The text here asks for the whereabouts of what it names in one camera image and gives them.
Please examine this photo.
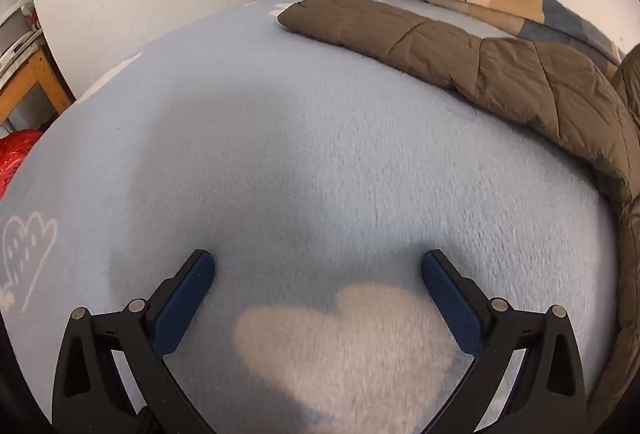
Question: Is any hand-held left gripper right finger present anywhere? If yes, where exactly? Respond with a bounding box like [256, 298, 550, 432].
[421, 249, 588, 434]

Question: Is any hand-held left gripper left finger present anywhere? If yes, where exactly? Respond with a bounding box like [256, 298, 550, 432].
[51, 249, 217, 434]

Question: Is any brown quilted jacket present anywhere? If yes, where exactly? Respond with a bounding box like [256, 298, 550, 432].
[276, 0, 640, 425]

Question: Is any light blue cloud-print blanket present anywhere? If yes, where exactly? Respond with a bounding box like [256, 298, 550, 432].
[0, 0, 626, 434]

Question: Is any red bag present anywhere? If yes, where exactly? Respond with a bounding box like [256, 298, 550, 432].
[0, 129, 48, 202]

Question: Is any wooden stool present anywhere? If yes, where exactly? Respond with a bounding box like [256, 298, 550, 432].
[0, 48, 76, 129]

